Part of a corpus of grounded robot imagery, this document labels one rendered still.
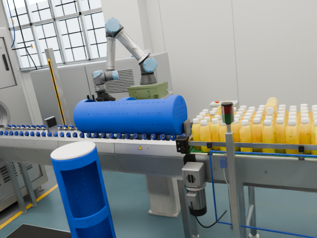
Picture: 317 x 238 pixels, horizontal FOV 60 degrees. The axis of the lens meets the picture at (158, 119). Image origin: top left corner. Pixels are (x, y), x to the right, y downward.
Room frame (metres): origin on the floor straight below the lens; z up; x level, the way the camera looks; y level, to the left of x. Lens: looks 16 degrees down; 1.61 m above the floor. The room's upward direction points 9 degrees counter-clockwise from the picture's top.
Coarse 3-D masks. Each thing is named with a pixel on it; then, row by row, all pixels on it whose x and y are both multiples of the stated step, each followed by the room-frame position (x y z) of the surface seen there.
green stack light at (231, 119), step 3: (222, 114) 1.37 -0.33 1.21; (225, 114) 1.35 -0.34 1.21; (228, 114) 1.35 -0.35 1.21; (231, 114) 1.35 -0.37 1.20; (222, 117) 1.37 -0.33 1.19; (225, 117) 1.35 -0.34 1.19; (228, 117) 1.35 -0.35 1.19; (231, 117) 1.35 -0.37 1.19; (222, 120) 1.37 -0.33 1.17; (225, 120) 1.35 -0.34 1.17; (228, 120) 1.35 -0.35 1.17; (231, 120) 1.35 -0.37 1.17
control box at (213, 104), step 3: (213, 102) 2.08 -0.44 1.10; (219, 102) 2.04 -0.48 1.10; (234, 102) 1.98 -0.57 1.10; (237, 102) 2.00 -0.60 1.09; (210, 105) 2.03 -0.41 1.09; (213, 105) 2.02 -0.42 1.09; (216, 105) 2.01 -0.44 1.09; (234, 105) 1.95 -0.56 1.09; (237, 105) 1.99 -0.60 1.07; (210, 108) 2.03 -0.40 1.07; (237, 108) 1.98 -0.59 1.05
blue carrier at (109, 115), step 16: (176, 96) 1.88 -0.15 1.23; (80, 112) 2.16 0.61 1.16; (96, 112) 2.08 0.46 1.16; (112, 112) 2.01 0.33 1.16; (128, 112) 1.94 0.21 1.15; (144, 112) 1.88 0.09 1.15; (160, 112) 1.82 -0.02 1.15; (176, 112) 1.83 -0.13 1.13; (80, 128) 2.17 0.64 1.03; (96, 128) 2.09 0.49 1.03; (112, 128) 2.02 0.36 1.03; (128, 128) 1.95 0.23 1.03; (144, 128) 1.89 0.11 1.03; (160, 128) 1.83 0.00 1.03; (176, 128) 1.80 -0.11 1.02
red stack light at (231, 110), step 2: (222, 106) 1.36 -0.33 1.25; (224, 106) 1.36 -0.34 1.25; (226, 106) 1.35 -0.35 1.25; (228, 106) 1.35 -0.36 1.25; (230, 106) 1.35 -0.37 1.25; (232, 106) 1.35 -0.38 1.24; (222, 108) 1.36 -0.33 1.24; (224, 108) 1.35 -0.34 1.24; (226, 108) 1.35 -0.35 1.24; (228, 108) 1.35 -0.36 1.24; (230, 108) 1.35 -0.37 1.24; (232, 108) 1.35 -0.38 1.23; (222, 110) 1.37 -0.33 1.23; (224, 110) 1.36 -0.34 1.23; (226, 110) 1.35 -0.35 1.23; (228, 110) 1.35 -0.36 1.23; (230, 110) 1.35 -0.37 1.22; (232, 110) 1.35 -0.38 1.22; (222, 112) 1.37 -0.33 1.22; (224, 112) 1.36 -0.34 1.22; (226, 112) 1.35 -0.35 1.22; (228, 112) 1.35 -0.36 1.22; (230, 112) 1.35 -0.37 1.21; (232, 112) 1.35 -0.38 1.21
